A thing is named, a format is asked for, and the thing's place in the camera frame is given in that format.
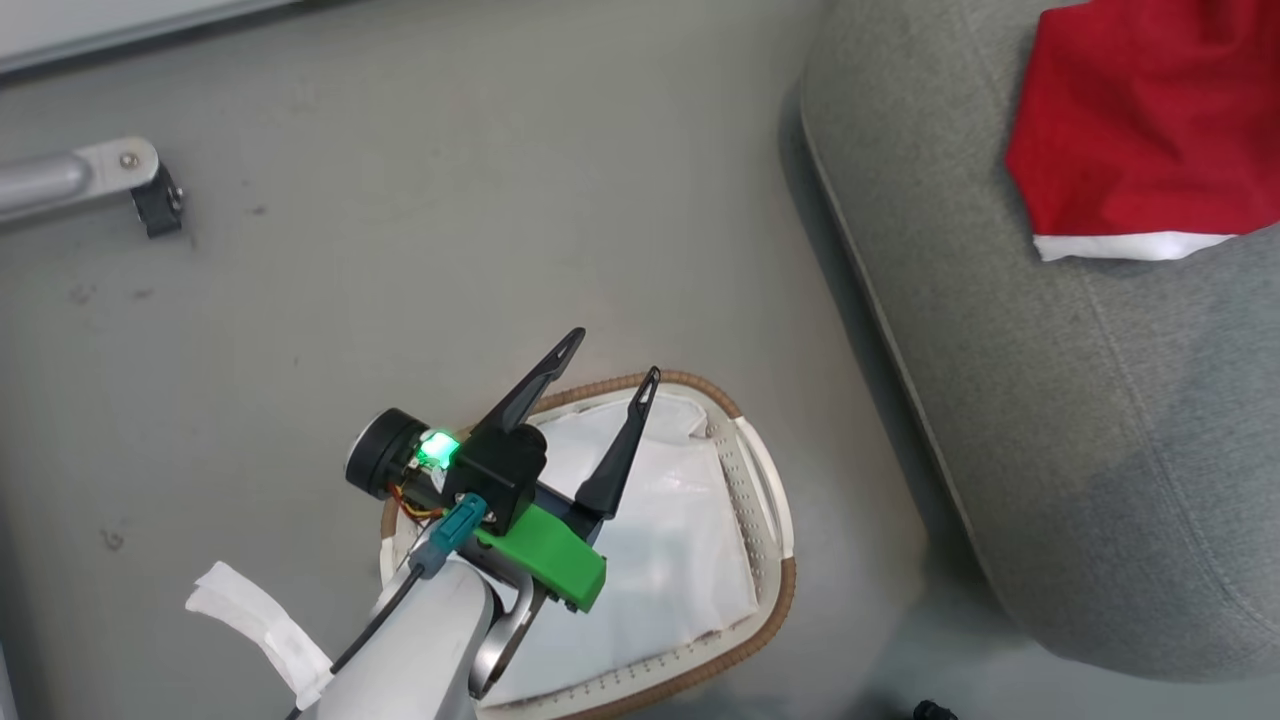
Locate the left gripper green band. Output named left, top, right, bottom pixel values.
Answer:
left=345, top=327, right=663, bottom=614

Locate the red and white garment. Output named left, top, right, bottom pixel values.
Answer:
left=1004, top=0, right=1280, bottom=264

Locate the grey fabric sofa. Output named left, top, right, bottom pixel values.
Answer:
left=798, top=0, right=1280, bottom=684

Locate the white laundry basket brown rim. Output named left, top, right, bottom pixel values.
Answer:
left=378, top=370, right=799, bottom=720

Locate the white tape strip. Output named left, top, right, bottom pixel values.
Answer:
left=185, top=560, right=337, bottom=712

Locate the black caster wheel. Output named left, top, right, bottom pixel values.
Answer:
left=130, top=163, right=187, bottom=240

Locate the grey metal partition foot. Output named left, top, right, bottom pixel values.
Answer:
left=0, top=137, right=162, bottom=227

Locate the teal left camera connector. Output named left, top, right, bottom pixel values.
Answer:
left=405, top=494, right=490, bottom=582

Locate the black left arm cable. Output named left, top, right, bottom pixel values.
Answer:
left=285, top=565, right=426, bottom=720

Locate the grey metal partition bottom rail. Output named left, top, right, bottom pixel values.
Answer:
left=0, top=0, right=301, bottom=77

